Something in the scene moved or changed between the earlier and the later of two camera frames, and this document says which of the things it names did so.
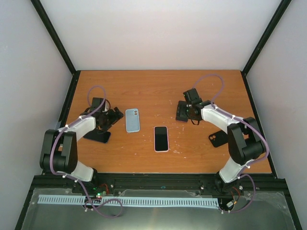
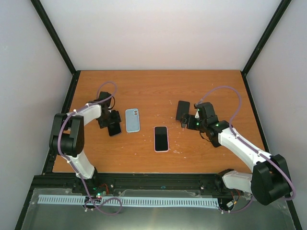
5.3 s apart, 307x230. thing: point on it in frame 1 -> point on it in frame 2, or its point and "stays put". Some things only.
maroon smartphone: [181, 114] stays put
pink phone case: [154, 139] stays put
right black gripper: [194, 119] -> [190, 124]
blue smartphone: [101, 136] -> [114, 128]
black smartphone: [160, 138] stays put
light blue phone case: [132, 120] stays put
